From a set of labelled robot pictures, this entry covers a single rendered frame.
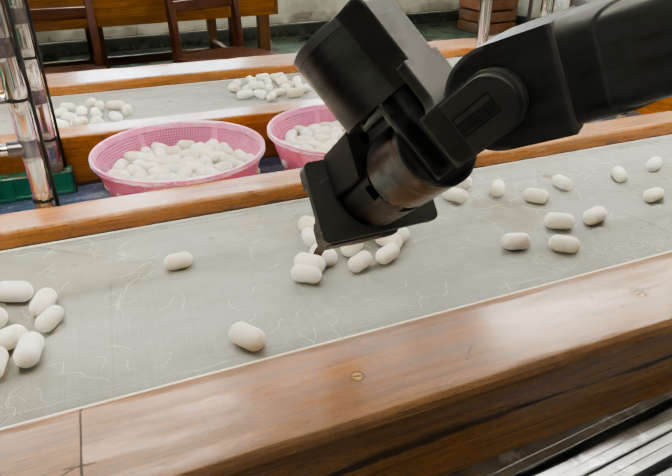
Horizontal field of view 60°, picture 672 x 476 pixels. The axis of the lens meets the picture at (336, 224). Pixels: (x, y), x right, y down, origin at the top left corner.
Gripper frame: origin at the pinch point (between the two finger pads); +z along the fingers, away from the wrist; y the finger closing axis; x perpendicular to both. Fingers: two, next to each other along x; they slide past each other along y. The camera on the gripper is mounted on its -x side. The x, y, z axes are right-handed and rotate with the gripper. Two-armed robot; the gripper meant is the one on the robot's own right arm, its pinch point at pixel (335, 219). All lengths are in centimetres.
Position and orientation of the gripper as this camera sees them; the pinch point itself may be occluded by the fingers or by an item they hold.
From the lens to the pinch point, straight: 53.8
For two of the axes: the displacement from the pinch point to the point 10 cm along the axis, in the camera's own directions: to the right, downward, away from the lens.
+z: -3.3, 2.4, 9.1
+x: 2.7, 9.5, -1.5
